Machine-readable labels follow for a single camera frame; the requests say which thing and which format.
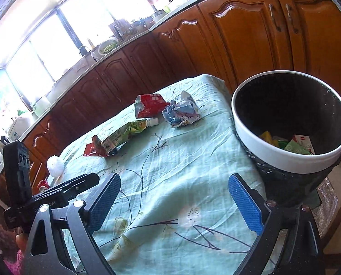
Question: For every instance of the white kitchen appliance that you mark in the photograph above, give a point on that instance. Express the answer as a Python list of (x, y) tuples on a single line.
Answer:
[(20, 127)]

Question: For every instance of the white bowl of green vegetables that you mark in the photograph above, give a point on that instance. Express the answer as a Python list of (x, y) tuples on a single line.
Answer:
[(107, 47)]

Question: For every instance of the chrome kitchen faucet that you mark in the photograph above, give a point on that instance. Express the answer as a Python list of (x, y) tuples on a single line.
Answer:
[(87, 48)]

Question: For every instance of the knife block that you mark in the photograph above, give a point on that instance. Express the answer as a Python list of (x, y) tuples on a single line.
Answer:
[(117, 27)]

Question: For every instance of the crumpled red wrapper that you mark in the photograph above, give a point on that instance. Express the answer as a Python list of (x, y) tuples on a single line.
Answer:
[(94, 147)]

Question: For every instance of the grey kitchen countertop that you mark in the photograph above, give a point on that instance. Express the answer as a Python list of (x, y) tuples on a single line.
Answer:
[(176, 13)]

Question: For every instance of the green packet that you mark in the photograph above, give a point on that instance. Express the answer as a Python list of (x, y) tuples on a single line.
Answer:
[(295, 149)]

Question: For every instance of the crumpled blue and white paper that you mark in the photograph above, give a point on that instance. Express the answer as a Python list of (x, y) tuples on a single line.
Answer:
[(182, 110)]

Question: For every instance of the person's left hand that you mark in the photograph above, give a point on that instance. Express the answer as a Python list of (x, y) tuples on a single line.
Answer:
[(21, 242)]

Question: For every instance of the green drink pouch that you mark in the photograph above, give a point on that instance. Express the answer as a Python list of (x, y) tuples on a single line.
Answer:
[(124, 134)]

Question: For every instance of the kitchen window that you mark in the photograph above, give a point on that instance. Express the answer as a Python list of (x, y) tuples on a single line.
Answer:
[(73, 34)]

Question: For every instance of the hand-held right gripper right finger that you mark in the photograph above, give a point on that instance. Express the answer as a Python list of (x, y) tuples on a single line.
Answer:
[(245, 203)]

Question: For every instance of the black bin with white rim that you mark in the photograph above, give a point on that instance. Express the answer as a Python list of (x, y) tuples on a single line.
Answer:
[(273, 154)]

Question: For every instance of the wooden lower cabinets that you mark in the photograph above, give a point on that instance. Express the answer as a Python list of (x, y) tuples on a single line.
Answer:
[(245, 34)]

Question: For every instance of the small white foam fruit net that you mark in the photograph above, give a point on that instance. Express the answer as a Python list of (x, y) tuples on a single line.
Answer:
[(55, 164)]

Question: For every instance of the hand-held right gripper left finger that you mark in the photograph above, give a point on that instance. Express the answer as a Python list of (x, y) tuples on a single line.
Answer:
[(104, 203)]

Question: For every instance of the red and silver foil wrapper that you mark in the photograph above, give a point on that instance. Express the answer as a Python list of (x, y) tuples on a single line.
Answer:
[(150, 103)]

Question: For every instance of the crushed red drink can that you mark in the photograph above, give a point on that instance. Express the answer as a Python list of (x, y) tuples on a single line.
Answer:
[(43, 185)]

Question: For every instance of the yellow plastic wrapper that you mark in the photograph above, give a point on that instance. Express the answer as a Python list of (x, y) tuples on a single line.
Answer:
[(266, 136)]

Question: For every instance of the pale green canister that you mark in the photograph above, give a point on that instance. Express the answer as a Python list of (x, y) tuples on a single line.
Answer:
[(41, 106)]

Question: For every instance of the teal floral tablecloth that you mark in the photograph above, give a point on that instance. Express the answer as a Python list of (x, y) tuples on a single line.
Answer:
[(170, 177)]

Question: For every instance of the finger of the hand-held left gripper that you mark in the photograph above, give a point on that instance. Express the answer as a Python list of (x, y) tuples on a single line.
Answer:
[(76, 187)]

